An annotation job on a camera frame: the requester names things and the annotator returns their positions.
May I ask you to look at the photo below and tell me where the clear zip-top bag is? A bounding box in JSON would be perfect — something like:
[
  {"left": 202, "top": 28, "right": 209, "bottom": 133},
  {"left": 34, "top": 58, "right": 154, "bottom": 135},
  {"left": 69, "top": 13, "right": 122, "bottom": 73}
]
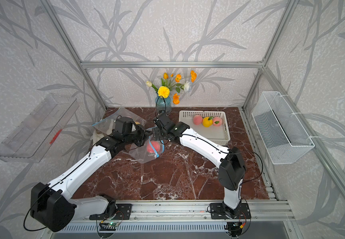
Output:
[
  {"left": 128, "top": 126, "right": 165, "bottom": 164},
  {"left": 92, "top": 108, "right": 146, "bottom": 135}
]

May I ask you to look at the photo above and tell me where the yellow peach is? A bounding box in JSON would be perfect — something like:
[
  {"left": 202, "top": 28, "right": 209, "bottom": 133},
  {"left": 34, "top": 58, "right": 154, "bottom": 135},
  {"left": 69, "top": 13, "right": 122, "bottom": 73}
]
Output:
[{"left": 202, "top": 117, "right": 213, "bottom": 127}]

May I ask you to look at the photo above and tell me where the white perforated plastic basket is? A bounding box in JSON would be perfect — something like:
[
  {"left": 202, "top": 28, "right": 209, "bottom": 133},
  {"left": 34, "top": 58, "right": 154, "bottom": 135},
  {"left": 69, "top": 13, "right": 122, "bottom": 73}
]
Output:
[{"left": 179, "top": 110, "right": 231, "bottom": 146}]

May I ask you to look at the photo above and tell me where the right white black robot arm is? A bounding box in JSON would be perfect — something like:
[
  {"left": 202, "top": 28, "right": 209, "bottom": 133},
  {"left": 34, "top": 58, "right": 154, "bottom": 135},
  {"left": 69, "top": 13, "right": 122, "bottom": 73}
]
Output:
[{"left": 153, "top": 113, "right": 246, "bottom": 210}]

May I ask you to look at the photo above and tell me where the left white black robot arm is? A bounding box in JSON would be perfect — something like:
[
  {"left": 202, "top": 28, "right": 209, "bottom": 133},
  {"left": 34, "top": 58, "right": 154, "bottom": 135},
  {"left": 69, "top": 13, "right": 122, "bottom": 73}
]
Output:
[{"left": 27, "top": 117, "right": 152, "bottom": 232}]

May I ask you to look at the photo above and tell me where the blue glass vase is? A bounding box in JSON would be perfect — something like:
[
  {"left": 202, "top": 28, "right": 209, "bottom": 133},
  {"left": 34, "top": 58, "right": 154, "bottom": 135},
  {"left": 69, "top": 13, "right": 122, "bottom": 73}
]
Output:
[{"left": 155, "top": 96, "right": 172, "bottom": 115}]

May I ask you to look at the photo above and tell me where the orange yellow flower bouquet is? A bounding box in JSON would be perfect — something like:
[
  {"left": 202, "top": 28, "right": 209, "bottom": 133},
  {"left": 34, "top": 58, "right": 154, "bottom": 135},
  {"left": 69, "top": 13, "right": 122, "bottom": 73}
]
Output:
[{"left": 146, "top": 70, "right": 197, "bottom": 105}]

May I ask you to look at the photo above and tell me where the left circuit board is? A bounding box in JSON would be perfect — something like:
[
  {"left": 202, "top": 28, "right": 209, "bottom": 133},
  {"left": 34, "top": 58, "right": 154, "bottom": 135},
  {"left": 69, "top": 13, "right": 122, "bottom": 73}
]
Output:
[{"left": 98, "top": 221, "right": 121, "bottom": 231}]

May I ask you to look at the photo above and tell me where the circuit board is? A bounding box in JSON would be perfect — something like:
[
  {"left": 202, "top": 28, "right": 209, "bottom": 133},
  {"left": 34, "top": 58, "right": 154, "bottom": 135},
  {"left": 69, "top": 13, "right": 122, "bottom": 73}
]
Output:
[
  {"left": 225, "top": 222, "right": 245, "bottom": 233},
  {"left": 98, "top": 221, "right": 121, "bottom": 231}
]

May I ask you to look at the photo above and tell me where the right circuit board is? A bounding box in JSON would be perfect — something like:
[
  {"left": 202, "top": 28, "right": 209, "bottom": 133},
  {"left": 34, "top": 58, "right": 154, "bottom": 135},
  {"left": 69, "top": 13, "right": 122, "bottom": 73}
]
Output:
[{"left": 225, "top": 222, "right": 245, "bottom": 233}]

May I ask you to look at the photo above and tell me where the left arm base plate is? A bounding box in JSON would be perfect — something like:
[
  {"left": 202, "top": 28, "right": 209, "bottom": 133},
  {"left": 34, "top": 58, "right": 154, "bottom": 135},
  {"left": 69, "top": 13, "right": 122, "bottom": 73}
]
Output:
[{"left": 89, "top": 204, "right": 132, "bottom": 221}]

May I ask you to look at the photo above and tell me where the clear plastic wall tray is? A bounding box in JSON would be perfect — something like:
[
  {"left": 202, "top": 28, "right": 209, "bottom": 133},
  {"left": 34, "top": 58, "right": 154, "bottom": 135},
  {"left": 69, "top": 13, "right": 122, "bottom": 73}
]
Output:
[{"left": 0, "top": 94, "right": 79, "bottom": 163}]

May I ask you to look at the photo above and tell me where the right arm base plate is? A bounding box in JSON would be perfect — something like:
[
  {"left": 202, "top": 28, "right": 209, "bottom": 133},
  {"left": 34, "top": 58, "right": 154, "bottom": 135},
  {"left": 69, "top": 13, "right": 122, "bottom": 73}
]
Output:
[{"left": 208, "top": 203, "right": 251, "bottom": 220}]

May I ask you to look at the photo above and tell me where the white wire mesh basket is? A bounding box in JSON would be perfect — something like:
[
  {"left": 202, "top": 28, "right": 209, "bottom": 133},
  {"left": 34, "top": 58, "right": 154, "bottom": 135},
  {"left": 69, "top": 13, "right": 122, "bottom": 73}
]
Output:
[{"left": 252, "top": 91, "right": 315, "bottom": 165}]

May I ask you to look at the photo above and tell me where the aluminium frame rail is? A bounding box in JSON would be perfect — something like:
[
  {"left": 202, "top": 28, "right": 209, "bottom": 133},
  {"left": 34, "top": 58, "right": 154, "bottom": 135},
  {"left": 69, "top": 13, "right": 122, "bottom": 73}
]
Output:
[{"left": 73, "top": 200, "right": 295, "bottom": 222}]

